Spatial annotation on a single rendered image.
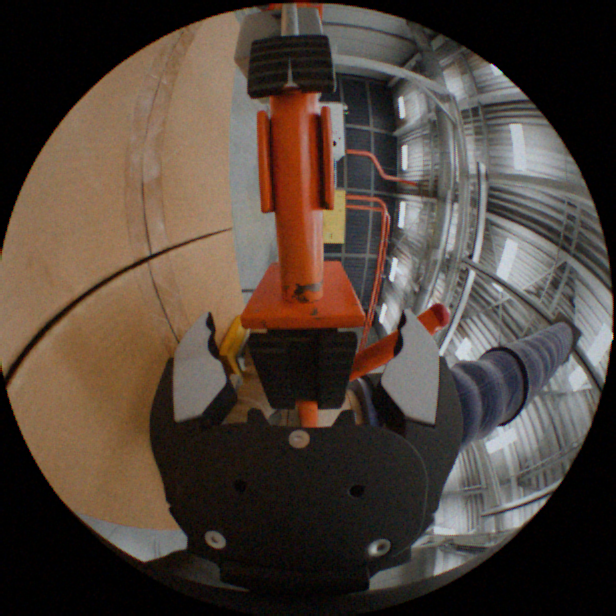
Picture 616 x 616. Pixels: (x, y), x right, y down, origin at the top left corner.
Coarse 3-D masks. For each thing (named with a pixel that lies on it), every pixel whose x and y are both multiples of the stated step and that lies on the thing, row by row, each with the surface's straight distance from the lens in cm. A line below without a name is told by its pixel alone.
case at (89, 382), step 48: (192, 240) 26; (96, 288) 16; (144, 288) 17; (192, 288) 22; (240, 288) 36; (48, 336) 14; (96, 336) 15; (144, 336) 17; (48, 384) 14; (96, 384) 15; (144, 384) 17; (48, 432) 15; (96, 432) 16; (144, 432) 18; (48, 480) 17; (96, 480) 17; (144, 480) 20; (144, 528) 23
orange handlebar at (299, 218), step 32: (288, 96) 9; (288, 128) 8; (320, 128) 9; (288, 160) 8; (320, 160) 8; (288, 192) 8; (320, 192) 8; (288, 224) 8; (320, 224) 8; (288, 256) 8; (320, 256) 8; (288, 288) 9; (320, 288) 9
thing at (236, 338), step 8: (232, 328) 30; (240, 328) 30; (232, 336) 28; (240, 336) 30; (224, 344) 27; (232, 344) 27; (240, 344) 30; (224, 352) 26; (232, 352) 27; (240, 352) 29; (224, 360) 26; (232, 360) 27; (240, 360) 28; (224, 368) 28; (232, 368) 27; (240, 368) 29; (240, 376) 30
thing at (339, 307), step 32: (256, 288) 11; (352, 288) 10; (256, 320) 8; (288, 320) 8; (320, 320) 8; (352, 320) 8; (256, 352) 9; (288, 352) 9; (320, 352) 8; (352, 352) 8; (288, 384) 10; (320, 384) 10
